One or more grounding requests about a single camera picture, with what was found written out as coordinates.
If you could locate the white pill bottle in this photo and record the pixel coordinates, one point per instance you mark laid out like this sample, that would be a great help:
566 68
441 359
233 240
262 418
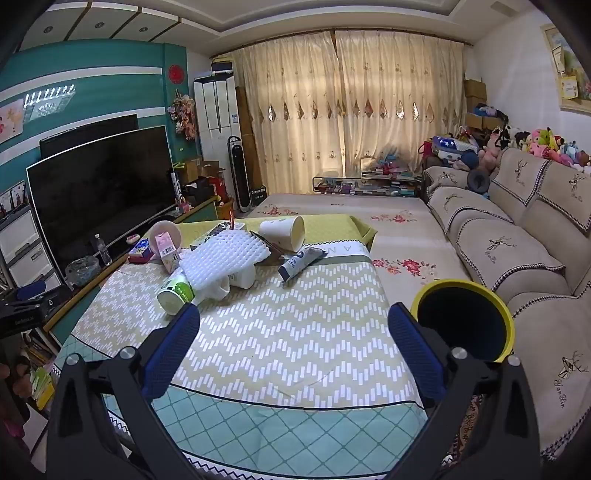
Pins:
242 277

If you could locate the pink drink carton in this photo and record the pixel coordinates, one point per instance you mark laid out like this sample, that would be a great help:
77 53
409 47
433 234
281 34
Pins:
168 251

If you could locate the patterned rug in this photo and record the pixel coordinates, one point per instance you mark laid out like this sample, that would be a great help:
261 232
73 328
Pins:
468 424

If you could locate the glass table with books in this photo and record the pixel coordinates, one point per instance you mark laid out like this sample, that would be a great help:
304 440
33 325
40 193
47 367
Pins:
364 184

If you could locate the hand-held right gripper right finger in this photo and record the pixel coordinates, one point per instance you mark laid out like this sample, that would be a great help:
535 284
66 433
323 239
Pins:
415 350

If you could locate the white floor air conditioner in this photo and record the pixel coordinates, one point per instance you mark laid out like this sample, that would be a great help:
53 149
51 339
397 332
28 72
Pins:
214 110

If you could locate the plastic drawer cabinet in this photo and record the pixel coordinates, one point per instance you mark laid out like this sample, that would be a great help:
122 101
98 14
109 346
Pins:
23 244

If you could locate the stack of cardboard boxes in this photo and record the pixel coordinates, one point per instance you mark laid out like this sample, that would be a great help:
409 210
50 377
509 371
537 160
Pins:
475 97

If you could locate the blue red small box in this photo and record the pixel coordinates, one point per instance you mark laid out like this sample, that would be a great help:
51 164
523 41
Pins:
141 251

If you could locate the white long printed box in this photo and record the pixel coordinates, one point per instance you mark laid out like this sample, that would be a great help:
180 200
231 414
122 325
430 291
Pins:
176 184

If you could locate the black yellow-rimmed trash bin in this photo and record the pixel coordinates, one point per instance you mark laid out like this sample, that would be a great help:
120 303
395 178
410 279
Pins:
461 318

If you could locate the glass ashtray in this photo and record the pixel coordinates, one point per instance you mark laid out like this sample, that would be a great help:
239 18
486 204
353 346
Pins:
82 271

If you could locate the white foam packing net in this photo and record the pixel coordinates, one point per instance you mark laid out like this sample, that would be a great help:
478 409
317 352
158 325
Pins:
221 258

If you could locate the green white plastic cup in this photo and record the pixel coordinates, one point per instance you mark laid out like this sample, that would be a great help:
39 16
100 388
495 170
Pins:
175 293

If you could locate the tall cardboard panel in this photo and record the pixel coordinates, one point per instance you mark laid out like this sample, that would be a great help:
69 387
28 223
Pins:
247 134

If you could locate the zigzag patterned tablecloth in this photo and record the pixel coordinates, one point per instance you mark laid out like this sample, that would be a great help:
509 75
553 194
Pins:
286 323

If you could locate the dark box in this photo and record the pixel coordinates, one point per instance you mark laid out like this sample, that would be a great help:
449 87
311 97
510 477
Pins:
221 67

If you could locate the white blue tube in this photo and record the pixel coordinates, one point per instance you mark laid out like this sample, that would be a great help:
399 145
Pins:
300 263

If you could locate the star striped cushion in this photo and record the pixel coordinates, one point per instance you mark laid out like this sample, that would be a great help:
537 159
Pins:
455 146

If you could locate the red canister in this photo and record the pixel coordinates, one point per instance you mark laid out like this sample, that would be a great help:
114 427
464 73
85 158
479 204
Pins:
223 187

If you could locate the black neck pillow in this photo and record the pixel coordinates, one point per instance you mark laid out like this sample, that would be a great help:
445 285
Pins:
478 181

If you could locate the open cardboard box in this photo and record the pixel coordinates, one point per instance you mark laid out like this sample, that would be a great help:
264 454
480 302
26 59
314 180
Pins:
198 168

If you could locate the floral bed mat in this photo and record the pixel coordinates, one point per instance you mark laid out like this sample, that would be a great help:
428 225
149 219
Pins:
323 205

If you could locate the pink wall sticker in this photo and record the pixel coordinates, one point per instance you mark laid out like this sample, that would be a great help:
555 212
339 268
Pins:
10 120

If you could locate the framed flower painting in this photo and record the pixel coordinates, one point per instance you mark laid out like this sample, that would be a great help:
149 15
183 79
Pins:
570 69

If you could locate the red round wall decoration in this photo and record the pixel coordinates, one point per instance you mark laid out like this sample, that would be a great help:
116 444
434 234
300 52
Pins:
175 73

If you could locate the clear water bottle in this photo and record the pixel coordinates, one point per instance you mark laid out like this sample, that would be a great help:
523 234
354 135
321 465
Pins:
104 251

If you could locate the hanging artificial flowers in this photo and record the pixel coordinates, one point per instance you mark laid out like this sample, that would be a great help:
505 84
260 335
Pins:
183 115

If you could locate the brown cardboard piece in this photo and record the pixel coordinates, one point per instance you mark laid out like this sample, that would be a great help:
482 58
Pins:
274 253

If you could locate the pile of plush toys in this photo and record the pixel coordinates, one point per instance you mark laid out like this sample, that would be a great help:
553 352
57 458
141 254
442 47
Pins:
540 141

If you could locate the stack of books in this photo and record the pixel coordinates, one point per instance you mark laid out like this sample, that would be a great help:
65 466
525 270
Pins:
41 378

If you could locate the black tower fan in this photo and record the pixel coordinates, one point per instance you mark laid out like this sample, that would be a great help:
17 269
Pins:
240 175

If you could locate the black screen behind television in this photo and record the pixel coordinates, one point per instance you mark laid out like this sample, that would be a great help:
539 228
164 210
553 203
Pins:
87 134

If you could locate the shiny wall decoration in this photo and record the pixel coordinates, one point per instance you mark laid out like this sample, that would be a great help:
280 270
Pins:
51 94

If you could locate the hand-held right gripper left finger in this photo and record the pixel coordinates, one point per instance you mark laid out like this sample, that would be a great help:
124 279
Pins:
171 350

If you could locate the large black television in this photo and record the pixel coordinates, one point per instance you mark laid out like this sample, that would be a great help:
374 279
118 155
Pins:
101 198

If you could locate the beige embroidered curtain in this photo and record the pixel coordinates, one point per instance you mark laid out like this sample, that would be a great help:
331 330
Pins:
286 115
397 106

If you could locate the beige covered sofa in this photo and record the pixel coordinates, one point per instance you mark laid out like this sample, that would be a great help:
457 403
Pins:
508 249

